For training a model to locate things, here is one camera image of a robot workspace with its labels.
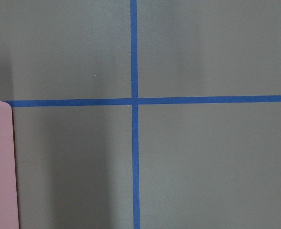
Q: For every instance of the pink plastic bin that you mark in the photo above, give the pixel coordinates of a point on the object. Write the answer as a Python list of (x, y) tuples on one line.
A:
[(8, 191)]

